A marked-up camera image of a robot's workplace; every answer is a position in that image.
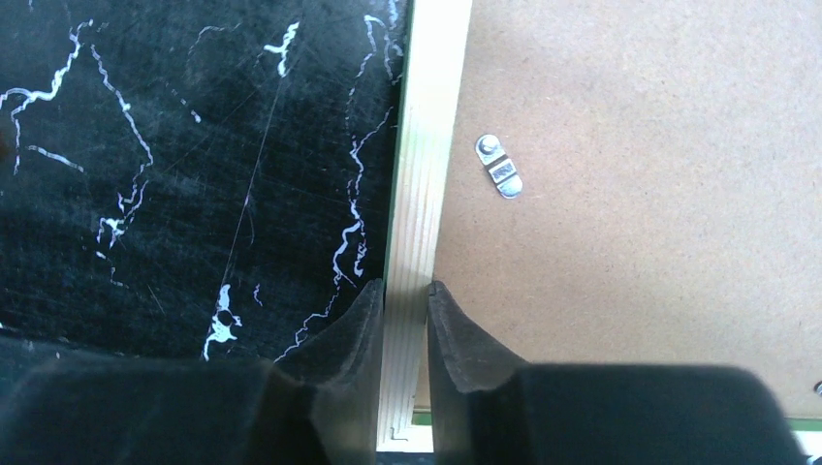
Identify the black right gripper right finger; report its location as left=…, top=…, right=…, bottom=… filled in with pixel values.
left=427, top=281, right=806, bottom=464

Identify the small metal turn clip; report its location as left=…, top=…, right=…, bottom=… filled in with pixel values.
left=475, top=134, right=523, bottom=200

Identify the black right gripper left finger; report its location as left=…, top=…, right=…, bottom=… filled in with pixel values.
left=1, top=279, right=384, bottom=464

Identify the green wooden photo frame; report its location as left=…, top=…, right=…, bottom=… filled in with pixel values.
left=377, top=1, right=821, bottom=455

